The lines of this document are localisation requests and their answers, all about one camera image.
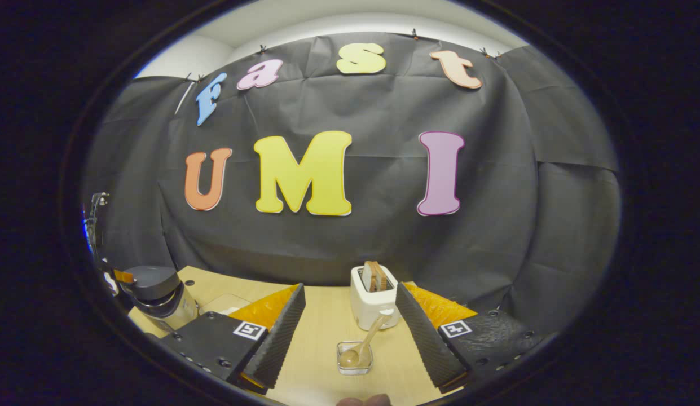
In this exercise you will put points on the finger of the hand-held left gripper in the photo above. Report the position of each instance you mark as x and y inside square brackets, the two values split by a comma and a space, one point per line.
[124, 276]

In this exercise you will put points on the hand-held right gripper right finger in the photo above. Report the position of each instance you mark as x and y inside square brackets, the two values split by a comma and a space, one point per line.
[426, 344]

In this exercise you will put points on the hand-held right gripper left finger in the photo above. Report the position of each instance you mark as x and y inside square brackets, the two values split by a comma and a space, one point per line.
[276, 344]

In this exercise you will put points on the dark grey rice cooker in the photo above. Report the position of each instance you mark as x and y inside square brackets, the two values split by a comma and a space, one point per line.
[158, 287]

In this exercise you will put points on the cream dish of rice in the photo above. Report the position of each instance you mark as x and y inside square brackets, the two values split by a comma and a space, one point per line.
[225, 304]

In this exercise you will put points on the wooden spoon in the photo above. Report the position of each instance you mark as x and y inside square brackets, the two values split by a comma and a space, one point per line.
[350, 356]

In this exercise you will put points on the white toaster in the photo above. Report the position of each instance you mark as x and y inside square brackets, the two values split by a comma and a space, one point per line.
[369, 307]

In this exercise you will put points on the brown bread slice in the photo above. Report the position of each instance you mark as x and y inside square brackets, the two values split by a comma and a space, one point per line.
[368, 277]
[382, 275]

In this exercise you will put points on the black backdrop cloth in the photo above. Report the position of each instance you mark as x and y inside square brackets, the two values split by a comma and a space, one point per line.
[496, 169]

